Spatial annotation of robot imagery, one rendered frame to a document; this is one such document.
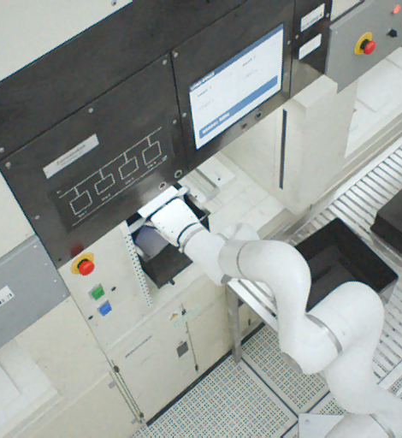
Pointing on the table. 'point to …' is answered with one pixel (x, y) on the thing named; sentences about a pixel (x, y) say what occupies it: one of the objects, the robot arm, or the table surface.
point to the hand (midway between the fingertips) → (152, 199)
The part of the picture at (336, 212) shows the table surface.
